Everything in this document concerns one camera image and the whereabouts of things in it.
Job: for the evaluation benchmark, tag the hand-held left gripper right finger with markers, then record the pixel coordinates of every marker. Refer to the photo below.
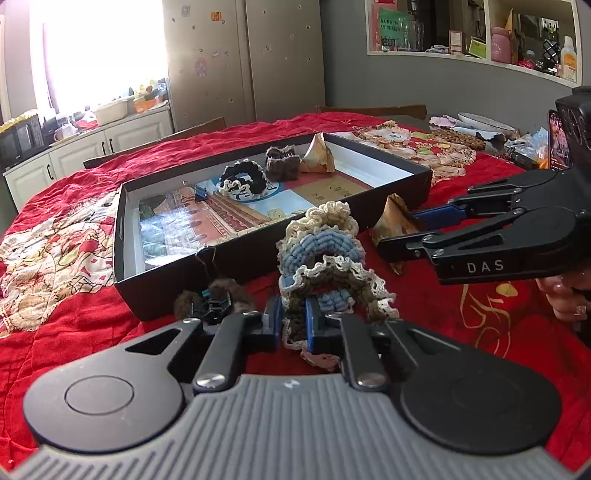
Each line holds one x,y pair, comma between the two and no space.
311,323

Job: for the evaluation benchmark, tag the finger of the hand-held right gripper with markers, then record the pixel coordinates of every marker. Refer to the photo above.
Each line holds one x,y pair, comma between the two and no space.
401,247
438,212

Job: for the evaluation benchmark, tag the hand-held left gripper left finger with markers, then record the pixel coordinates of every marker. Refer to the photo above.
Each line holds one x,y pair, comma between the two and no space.
277,318

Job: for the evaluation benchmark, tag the brown paper triangular pouch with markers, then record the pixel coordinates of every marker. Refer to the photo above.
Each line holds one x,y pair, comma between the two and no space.
397,221
318,157

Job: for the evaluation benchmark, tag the brown fuzzy hair clip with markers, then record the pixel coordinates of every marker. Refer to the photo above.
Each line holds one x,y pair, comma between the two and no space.
235,295
281,166

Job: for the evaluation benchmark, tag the brown crochet scrunchie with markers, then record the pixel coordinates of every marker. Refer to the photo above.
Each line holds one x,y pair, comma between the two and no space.
351,281

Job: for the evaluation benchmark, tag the blue crochet scrunchie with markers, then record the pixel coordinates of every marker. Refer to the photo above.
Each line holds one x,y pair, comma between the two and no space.
314,254

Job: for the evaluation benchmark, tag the cream crochet scrunchie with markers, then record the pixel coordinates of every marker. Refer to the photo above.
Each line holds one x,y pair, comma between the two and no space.
323,214

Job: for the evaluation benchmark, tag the black cardboard box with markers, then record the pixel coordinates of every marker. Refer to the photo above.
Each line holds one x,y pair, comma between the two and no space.
152,295

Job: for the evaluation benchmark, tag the blue binder clip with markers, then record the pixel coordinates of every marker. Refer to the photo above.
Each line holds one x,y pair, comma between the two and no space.
199,191

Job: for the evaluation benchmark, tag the black crochet scrunchie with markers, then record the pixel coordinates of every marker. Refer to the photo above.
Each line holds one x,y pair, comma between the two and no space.
231,175

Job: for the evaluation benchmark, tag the person's right hand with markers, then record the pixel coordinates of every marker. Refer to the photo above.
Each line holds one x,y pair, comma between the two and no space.
561,300

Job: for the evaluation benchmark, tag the wooden bead trivet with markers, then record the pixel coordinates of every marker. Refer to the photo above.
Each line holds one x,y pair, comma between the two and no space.
459,140

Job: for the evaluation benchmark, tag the pink cloth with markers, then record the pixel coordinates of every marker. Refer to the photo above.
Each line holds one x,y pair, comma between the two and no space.
442,121

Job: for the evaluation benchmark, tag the white plate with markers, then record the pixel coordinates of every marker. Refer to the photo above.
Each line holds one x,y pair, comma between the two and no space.
485,122

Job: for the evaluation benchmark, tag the printed picture sheet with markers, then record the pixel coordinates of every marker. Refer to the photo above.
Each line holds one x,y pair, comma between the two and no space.
221,217

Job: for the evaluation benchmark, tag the green card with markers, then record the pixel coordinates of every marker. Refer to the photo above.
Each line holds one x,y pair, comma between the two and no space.
478,47

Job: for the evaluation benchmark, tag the green sign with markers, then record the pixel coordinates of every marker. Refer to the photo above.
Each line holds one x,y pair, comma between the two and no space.
392,27

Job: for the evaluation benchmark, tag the white bottle orange label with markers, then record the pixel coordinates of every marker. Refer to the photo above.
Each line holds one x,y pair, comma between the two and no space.
569,62

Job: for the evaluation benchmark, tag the red printed blanket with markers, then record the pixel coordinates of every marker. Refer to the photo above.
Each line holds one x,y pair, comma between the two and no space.
69,341

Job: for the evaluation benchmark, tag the beige refrigerator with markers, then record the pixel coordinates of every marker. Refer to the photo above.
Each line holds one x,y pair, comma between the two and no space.
244,60

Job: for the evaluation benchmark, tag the white kitchen cabinet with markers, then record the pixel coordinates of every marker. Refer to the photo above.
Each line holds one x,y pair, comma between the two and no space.
83,157

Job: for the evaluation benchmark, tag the white basin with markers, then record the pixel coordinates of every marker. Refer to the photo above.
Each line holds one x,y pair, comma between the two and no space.
111,113

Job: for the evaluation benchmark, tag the white mug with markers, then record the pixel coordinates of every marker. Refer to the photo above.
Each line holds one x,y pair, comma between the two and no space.
58,133

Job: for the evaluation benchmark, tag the black microwave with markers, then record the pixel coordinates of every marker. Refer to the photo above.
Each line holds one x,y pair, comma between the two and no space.
18,143

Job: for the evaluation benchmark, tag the small picture frame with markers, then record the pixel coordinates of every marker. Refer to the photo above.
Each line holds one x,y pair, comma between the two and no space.
455,42

